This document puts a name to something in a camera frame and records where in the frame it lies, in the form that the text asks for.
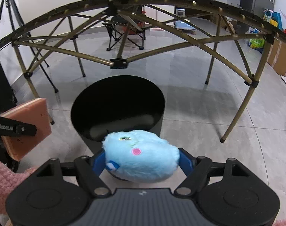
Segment orange pink sponge block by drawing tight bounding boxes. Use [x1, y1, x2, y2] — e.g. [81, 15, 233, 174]
[0, 98, 51, 161]

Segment light blue plush toy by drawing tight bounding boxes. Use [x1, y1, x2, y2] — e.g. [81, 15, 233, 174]
[103, 130, 180, 183]

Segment black round trash bin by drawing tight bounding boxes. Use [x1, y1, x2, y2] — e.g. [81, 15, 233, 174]
[70, 75, 166, 182]

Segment tan folding slat table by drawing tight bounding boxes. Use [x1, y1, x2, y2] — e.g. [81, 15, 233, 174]
[0, 0, 286, 144]

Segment black folding camp chair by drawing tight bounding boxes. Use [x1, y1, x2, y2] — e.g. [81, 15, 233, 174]
[103, 15, 146, 52]

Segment green snack bag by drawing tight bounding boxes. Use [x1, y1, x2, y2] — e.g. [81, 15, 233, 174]
[248, 39, 265, 53]

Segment large brown cardboard box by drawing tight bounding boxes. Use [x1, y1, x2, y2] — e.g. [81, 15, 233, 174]
[267, 39, 286, 77]

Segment black camera tripod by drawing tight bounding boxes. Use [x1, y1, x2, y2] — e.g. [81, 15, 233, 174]
[0, 0, 59, 93]

